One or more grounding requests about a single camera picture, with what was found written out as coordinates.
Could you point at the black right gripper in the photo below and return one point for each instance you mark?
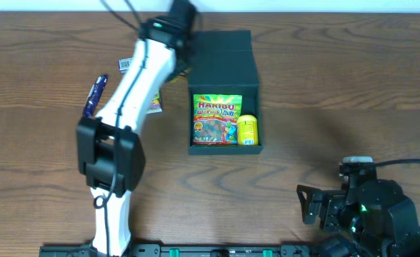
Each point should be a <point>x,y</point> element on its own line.
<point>324,205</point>

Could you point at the dark green lidded box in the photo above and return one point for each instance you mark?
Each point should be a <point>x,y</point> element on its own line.
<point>224,64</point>

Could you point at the dark blue barcode box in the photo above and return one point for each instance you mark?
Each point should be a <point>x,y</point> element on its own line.
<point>124,65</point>

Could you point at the green Pretz snack box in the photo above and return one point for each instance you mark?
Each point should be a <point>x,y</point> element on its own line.
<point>155,105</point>

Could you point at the Haribo gummy candy bag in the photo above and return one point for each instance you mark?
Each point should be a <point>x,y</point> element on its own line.
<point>215,119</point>

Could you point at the yellow plastic bottle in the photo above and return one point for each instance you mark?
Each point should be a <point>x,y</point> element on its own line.
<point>247,129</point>

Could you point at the dark blue candy bar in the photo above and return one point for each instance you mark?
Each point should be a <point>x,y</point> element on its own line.
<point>94,95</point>

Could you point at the orange yellow snack packet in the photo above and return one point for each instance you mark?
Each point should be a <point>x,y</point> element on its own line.
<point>182,75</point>

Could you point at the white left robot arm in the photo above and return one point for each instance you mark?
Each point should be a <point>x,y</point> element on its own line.
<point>109,149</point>

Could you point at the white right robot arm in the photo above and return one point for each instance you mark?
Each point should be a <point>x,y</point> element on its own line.
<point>367,217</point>

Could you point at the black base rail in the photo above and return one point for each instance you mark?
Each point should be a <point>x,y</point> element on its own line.
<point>128,247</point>

